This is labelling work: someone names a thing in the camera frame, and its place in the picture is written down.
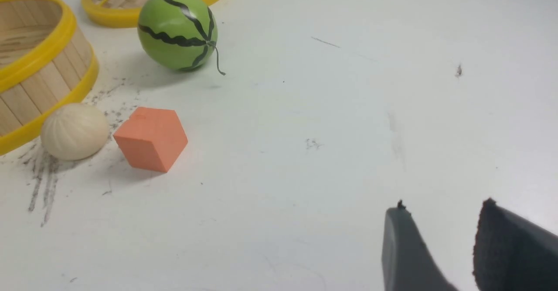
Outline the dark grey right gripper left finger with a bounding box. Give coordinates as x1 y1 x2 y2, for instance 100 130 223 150
382 200 457 291

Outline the orange foam cube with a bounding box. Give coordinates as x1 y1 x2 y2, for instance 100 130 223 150
113 106 188 172

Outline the green toy watermelon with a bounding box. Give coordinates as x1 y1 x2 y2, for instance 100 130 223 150
137 0 225 75

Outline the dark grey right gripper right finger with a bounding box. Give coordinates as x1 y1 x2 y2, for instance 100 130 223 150
473 199 558 291

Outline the bamboo steamer tray yellow rim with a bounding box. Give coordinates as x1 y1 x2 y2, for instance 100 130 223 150
1 0 99 154

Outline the cream toy bun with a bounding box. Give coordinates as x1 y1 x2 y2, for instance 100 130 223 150
40 103 109 161

